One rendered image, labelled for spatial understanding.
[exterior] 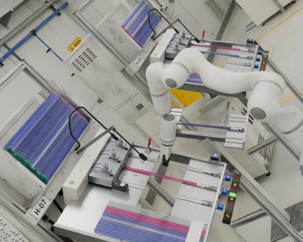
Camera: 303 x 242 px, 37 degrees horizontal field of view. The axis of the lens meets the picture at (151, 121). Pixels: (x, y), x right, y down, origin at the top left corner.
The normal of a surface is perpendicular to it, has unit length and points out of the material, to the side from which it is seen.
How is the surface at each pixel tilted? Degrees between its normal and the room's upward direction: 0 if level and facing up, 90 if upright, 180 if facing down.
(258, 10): 90
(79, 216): 48
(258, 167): 90
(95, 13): 90
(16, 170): 90
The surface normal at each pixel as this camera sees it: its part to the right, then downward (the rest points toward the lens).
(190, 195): 0.02, -0.79
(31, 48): 0.65, -0.45
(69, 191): -0.30, 0.58
